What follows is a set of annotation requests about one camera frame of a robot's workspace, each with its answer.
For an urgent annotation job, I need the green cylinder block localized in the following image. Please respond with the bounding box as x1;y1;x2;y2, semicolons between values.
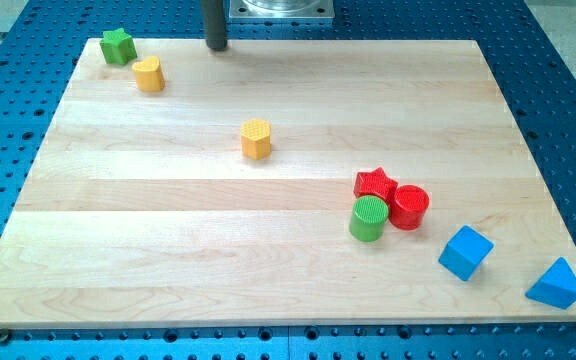
349;195;389;242

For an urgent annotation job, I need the light wooden board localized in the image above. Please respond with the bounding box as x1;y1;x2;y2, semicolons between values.
0;38;576;329

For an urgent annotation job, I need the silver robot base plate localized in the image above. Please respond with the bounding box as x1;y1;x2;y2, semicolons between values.
228;0;335;20

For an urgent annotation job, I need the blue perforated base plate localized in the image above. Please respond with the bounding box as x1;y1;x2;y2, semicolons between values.
0;1;576;359

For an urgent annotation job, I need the yellow heart block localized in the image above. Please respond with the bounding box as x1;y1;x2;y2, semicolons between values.
132;56;165;92

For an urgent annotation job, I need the blue triangular prism block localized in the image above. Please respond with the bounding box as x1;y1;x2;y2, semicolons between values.
525;257;576;310

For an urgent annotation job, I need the red star block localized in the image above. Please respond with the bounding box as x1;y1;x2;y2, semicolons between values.
353;167;399;202

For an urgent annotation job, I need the blue cube block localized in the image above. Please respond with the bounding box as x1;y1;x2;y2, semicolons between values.
439;225;494;281

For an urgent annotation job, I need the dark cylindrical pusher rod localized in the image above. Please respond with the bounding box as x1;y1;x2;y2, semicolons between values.
201;0;228;51

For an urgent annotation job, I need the green star block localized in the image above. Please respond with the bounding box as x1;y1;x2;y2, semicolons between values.
99;28;137;65

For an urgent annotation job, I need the red cylinder block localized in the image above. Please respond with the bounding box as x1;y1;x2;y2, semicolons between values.
388;185;430;230

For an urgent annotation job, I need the yellow hexagon block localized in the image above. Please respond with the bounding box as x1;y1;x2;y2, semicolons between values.
240;118;271;160

